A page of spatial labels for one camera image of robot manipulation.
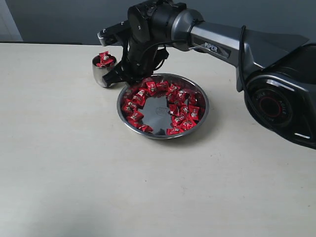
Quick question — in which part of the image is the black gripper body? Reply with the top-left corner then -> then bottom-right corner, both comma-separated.
120,41 -> 169,83

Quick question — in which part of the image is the red candy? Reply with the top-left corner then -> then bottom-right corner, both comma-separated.
188,105 -> 200,121
166,83 -> 181,97
179,118 -> 197,131
121,100 -> 138,115
126,111 -> 144,123
96,51 -> 116,68

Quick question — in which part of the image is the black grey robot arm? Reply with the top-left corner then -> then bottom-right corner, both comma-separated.
98,0 -> 316,149

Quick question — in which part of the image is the steel cup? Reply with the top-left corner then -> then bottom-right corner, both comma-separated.
92,54 -> 118,88

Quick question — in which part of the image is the round steel plate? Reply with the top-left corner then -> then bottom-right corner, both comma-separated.
117,74 -> 209,140

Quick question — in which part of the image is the black cable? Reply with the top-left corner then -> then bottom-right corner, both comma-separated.
123,24 -> 250,94

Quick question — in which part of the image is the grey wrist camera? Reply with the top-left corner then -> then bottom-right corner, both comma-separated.
97,20 -> 131,46

